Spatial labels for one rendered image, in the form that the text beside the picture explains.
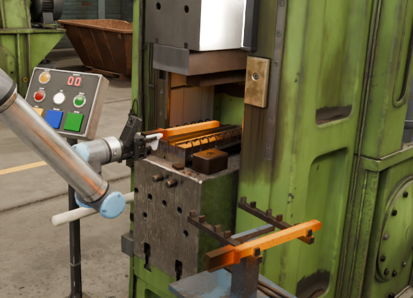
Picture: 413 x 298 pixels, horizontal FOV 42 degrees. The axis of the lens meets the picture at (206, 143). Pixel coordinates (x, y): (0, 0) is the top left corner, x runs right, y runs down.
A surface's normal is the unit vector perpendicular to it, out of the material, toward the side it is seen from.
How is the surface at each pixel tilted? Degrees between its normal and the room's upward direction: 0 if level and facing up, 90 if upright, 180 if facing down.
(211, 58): 90
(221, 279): 0
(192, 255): 90
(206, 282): 0
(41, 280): 0
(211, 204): 90
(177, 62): 90
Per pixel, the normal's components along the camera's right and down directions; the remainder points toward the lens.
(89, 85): -0.26, -0.26
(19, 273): 0.05, -0.96
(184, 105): 0.72, 0.23
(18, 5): 0.63, 0.07
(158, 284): -0.69, 0.18
